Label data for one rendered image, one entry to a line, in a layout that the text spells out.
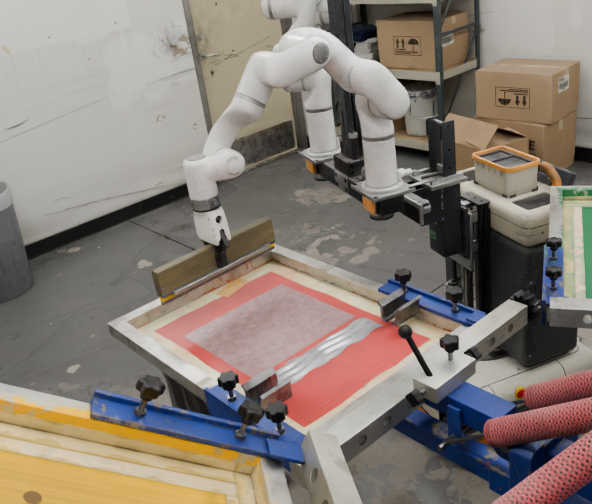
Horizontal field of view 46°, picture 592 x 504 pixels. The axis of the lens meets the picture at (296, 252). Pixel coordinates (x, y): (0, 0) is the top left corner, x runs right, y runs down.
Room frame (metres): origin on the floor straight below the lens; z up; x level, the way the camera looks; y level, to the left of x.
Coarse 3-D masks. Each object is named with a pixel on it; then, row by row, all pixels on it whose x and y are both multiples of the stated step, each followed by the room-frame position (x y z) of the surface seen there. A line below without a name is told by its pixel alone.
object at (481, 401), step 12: (468, 384) 1.10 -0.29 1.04; (456, 396) 1.07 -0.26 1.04; (468, 396) 1.06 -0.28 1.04; (480, 396) 1.06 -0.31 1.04; (492, 396) 1.05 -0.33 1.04; (444, 408) 1.08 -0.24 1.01; (468, 408) 1.03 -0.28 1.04; (480, 408) 1.02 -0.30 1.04; (492, 408) 1.02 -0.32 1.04; (504, 408) 1.01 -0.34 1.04; (516, 408) 1.02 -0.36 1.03; (468, 420) 1.04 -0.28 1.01; (480, 420) 1.01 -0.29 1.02
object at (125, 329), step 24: (264, 264) 1.93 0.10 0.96; (288, 264) 1.89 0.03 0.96; (312, 264) 1.81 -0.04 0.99; (216, 288) 1.82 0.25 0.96; (360, 288) 1.65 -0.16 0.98; (144, 312) 1.68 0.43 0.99; (168, 312) 1.72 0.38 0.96; (120, 336) 1.59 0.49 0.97; (144, 336) 1.55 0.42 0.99; (168, 360) 1.42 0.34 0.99; (192, 384) 1.32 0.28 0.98; (216, 384) 1.29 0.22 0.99; (384, 384) 1.20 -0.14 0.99
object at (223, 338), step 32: (192, 320) 1.65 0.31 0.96; (224, 320) 1.63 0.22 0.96; (256, 320) 1.60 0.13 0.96; (192, 352) 1.49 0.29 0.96; (224, 352) 1.47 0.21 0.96; (256, 352) 1.45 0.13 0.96; (288, 352) 1.43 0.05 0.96; (320, 384) 1.29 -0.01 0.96; (352, 384) 1.27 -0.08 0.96; (288, 416) 1.19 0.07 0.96; (320, 416) 1.17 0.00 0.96
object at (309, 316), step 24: (240, 288) 1.80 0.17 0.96; (264, 288) 1.78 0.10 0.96; (288, 288) 1.75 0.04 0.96; (264, 312) 1.64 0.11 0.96; (288, 312) 1.62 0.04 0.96; (312, 312) 1.60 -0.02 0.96; (336, 312) 1.58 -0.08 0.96; (360, 312) 1.57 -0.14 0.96; (312, 336) 1.49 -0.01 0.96; (384, 336) 1.44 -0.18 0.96; (336, 360) 1.37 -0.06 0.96; (360, 360) 1.35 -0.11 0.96; (384, 360) 1.34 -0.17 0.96
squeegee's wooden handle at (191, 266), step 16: (256, 224) 1.80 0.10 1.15; (240, 240) 1.75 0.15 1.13; (256, 240) 1.78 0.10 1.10; (272, 240) 1.82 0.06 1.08; (192, 256) 1.66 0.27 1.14; (208, 256) 1.69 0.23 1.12; (160, 272) 1.60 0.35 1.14; (176, 272) 1.62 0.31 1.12; (192, 272) 1.65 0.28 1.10; (208, 272) 1.68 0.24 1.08; (160, 288) 1.59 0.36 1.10; (176, 288) 1.62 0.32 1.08
